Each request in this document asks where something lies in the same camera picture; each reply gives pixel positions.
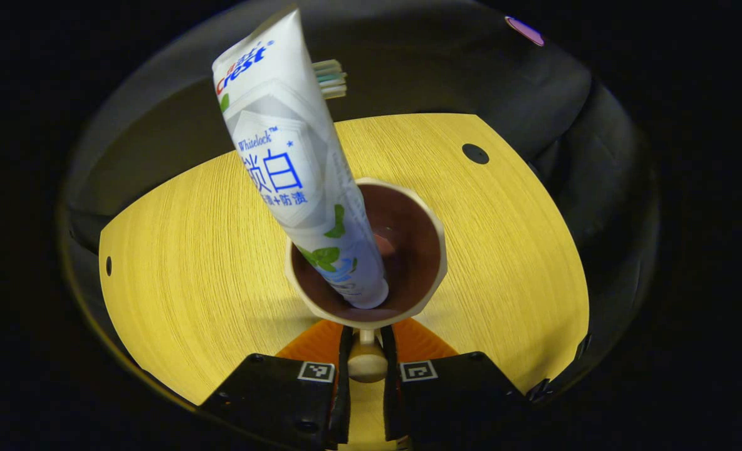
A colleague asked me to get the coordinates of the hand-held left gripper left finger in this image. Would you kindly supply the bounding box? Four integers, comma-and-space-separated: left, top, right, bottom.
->
199, 319, 354, 451

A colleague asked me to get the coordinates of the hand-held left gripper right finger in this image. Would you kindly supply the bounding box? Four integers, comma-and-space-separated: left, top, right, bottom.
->
380, 318, 528, 442

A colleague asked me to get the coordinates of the beige cup with brown inside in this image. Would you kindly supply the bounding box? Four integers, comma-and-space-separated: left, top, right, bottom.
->
285, 177, 448, 384

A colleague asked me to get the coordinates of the white toothpaste tube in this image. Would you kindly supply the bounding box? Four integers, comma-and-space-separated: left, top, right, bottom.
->
212, 5, 389, 310

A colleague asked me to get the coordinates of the light green toothbrush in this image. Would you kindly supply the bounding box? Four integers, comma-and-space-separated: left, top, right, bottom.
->
313, 59, 348, 101

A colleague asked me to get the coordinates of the black backdrop cloth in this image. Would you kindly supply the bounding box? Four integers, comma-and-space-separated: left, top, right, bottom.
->
58, 0, 660, 402

